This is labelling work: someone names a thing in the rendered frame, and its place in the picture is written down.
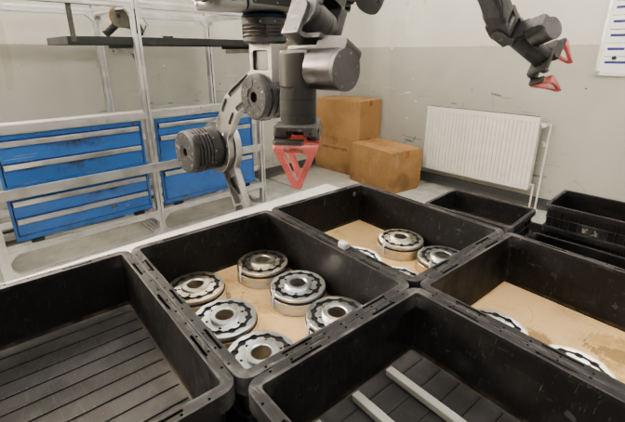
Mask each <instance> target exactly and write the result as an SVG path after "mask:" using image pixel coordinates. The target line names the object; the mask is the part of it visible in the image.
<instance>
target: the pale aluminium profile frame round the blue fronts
mask: <svg viewBox="0 0 625 422"><path fill-rule="evenodd" d="M28 1H41V2H53V3H71V4H79V5H89V8H81V7H71V10H72V14H73V15H85V17H88V18H89V19H90V20H91V21H92V25H93V31H94V36H102V32H101V26H100V23H101V20H102V19H103V18H105V17H109V12H110V9H111V8H112V7H113V8H114V10H120V11H123V10H124V11H125V12H126V13H127V15H128V16H129V22H130V29H131V36H132V37H133V44H134V45H133V49H134V56H135V63H136V70H137V76H138V83H139V90H140V103H141V109H142V111H143V112H145V120H143V123H144V130H145V134H142V135H143V139H146V143H147V151H148V157H149V164H148V165H139V166H134V167H129V168H124V169H118V170H114V171H108V172H103V173H98V174H93V175H87V176H82V177H78V178H68V179H63V180H58V181H53V182H48V183H43V184H38V185H32V186H28V187H23V188H17V189H13V190H7V191H0V203H3V202H8V201H13V200H18V199H22V198H27V197H32V196H36V195H41V194H46V193H50V192H54V191H63V190H68V189H72V188H77V187H82V186H86V185H91V184H96V183H101V182H105V181H110V180H115V179H120V178H129V177H134V176H138V175H143V174H148V173H151V178H150V179H149V181H150V185H153V189H152V190H151V194H153V197H154V198H152V201H153V208H150V210H148V211H144V210H142V211H139V212H135V213H131V214H127V215H125V216H124V217H123V218H117V219H113V220H109V221H105V222H102V223H99V224H95V225H91V226H87V227H84V228H81V229H77V230H73V231H66V232H64V233H60V234H56V235H52V236H48V237H46V238H45V236H42V237H38V238H34V239H31V241H30V242H28V243H24V244H17V245H13V246H10V247H6V243H5V242H8V241H12V240H16V236H15V232H11V233H7V234H3V233H2V230H5V229H10V228H13V225H12V222H7V223H3V224H0V270H1V272H2V274H3V277H4V279H5V282H9V281H13V280H16V279H19V278H21V277H25V276H28V275H31V274H34V273H37V272H40V271H43V270H49V269H52V268H55V267H58V266H61V265H64V264H67V263H70V262H73V261H76V260H79V259H82V258H85V257H91V256H94V255H96V254H100V253H103V252H106V251H109V250H113V249H115V248H118V247H121V246H125V245H128V244H133V243H136V242H139V241H142V240H145V239H148V238H152V237H154V236H157V235H160V234H164V233H167V232H170V231H175V230H178V229H181V228H184V227H188V226H191V225H193V224H196V223H200V222H203V221H206V220H209V219H212V218H217V217H220V216H223V215H227V214H230V213H232V212H235V209H232V210H229V211H225V212H222V213H219V214H217V215H213V216H210V217H207V218H201V219H198V220H195V221H192V222H189V223H185V224H182V225H179V226H177V227H173V228H169V227H168V226H167V225H166V218H167V216H168V215H169V214H170V213H171V212H174V211H178V210H181V209H184V208H188V207H192V206H195V205H199V204H204V203H208V202H211V201H215V200H218V199H221V198H225V197H228V196H231V195H230V192H229V189H224V190H225V191H224V190H221V191H218V192H216V193H212V194H209V195H205V196H201V197H198V198H194V199H191V200H187V201H182V200H181V201H177V202H174V203H173V204H170V205H166V206H164V204H163V201H164V195H163V196H162V192H163V188H161V183H162V180H161V177H160V176H159V171H162V170H167V169H171V168H176V167H180V163H179V161H178V159H174V160H169V161H164V162H159V163H158V162H157V154H156V147H155V140H154V138H155V133H154V132H153V119H152V112H151V104H150V98H149V90H148V83H147V76H146V69H145V62H144V55H143V47H142V41H141V33H140V20H139V19H152V20H184V21H199V22H200V23H201V24H202V25H203V27H204V32H205V38H211V29H210V27H211V24H212V21H221V20H238V19H241V16H242V15H243V14H242V13H231V12H222V13H221V12H209V11H198V10H196V9H195V8H194V7H193V5H186V4H175V3H165V2H154V1H143V0H28ZM98 6H102V7H98ZM144 9H154V10H167V11H180V12H192V13H203V16H191V15H177V14H163V13H150V12H141V11H142V10H144ZM0 10H5V11H22V12H38V13H54V14H66V9H65V7H54V6H40V5H26V4H13V3H0ZM209 14H218V15H214V16H209ZM96 48H97V53H98V59H99V65H100V75H101V81H102V86H103V92H104V97H105V103H106V109H107V113H110V112H114V107H113V96H112V90H111V85H110V79H109V73H108V67H107V61H106V56H105V49H104V46H96ZM206 65H207V76H208V87H209V99H210V103H217V102H216V89H215V77H214V65H213V53H212V46H206ZM147 112H149V117H150V119H148V113H147ZM252 124H257V143H258V144H254V145H249V146H245V147H242V148H243V154H246V153H251V152H258V163H259V165H255V166H254V170H257V169H258V170H259V178H255V181H253V182H250V183H251V184H249V183H247V184H246V189H247V191H252V190H255V189H259V198H258V197H256V196H254V195H251V194H248V196H249V199H250V202H252V203H253V204H252V206H254V205H257V204H263V203H266V202H267V196H266V173H265V150H264V126H263V121H260V120H252ZM149 218H155V219H156V220H157V224H158V225H156V224H155V223H153V222H152V221H151V220H149ZM134 222H140V223H141V224H142V225H144V226H145V227H146V228H148V229H149V230H150V231H152V232H153V233H152V234H149V235H146V236H142V237H139V238H137V239H133V240H130V241H127V242H123V243H120V244H116V245H112V246H109V247H106V248H102V249H100V250H97V251H93V252H90V253H87V254H83V255H81V256H78V257H72V258H69V259H66V260H62V261H60V262H57V263H53V264H50V265H47V266H44V267H41V268H38V269H35V270H29V271H26V272H19V271H16V270H14V269H12V266H11V263H12V261H13V260H14V259H15V257H16V256H18V255H19V254H22V253H26V252H30V251H33V250H36V249H39V248H43V247H47V246H50V245H53V244H59V243H63V242H66V241H70V240H73V239H76V238H80V237H84V236H87V235H90V234H93V233H97V232H101V231H106V230H110V229H113V228H117V227H120V226H124V225H127V224H130V223H134Z"/></svg>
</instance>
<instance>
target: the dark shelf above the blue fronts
mask: <svg viewBox="0 0 625 422"><path fill-rule="evenodd" d="M76 40H77V42H72V39H71V36H60V37H51V38H47V45H48V46H109V48H133V45H134V44H133V37H124V36H76ZM141 41H142V45H143V46H221V49H249V44H246V43H245V42H244V40H230V39H195V38H160V37H141Z"/></svg>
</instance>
